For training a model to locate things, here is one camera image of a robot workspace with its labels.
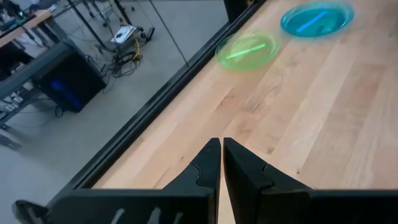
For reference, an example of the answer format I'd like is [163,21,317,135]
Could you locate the black metal stand leg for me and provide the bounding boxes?
[67,0,108,50]

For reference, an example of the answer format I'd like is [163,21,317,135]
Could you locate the small blue translucent plate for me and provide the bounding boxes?
[280,1,355,39]

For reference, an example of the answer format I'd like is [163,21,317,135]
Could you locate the black metal table frame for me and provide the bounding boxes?
[46,0,268,208]

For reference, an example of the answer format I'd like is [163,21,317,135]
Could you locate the wooden desk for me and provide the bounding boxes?
[0,9,53,49]

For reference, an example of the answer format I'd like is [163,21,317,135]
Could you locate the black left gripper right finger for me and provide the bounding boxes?
[223,138,398,224]

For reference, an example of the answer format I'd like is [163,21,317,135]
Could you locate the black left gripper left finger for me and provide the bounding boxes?
[46,138,222,224]

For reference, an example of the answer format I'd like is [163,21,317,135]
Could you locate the small green translucent plate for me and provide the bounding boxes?
[215,30,282,71]

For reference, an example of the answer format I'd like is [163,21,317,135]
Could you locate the tangled black floor cables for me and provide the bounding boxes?
[85,51,144,78]

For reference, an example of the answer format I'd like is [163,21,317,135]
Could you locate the yellow cable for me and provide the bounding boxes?
[132,36,141,60]

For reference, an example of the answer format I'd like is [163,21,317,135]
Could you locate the dark grey metal beam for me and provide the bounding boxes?
[0,42,74,100]

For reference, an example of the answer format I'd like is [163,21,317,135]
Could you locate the white power strip with cables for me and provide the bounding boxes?
[111,24,137,44]

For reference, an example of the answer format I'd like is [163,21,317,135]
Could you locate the black computer case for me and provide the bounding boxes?
[32,52,107,113]

